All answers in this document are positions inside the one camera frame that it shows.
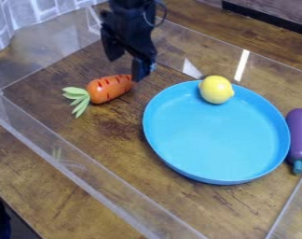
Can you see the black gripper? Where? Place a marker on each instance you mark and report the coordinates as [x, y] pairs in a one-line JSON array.
[[125, 33]]

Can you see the orange toy carrot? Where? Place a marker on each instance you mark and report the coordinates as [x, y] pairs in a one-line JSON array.
[[100, 91]]

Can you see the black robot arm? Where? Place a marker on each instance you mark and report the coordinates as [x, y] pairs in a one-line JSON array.
[[128, 3]]

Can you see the blue round tray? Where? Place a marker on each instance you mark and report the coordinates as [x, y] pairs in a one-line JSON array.
[[219, 144]]

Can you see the yellow toy lemon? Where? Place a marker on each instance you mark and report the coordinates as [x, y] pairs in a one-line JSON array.
[[215, 89]]

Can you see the white patterned curtain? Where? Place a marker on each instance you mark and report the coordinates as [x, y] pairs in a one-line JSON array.
[[21, 13]]

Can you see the purple toy eggplant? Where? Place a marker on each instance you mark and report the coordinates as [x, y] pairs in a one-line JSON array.
[[293, 120]]

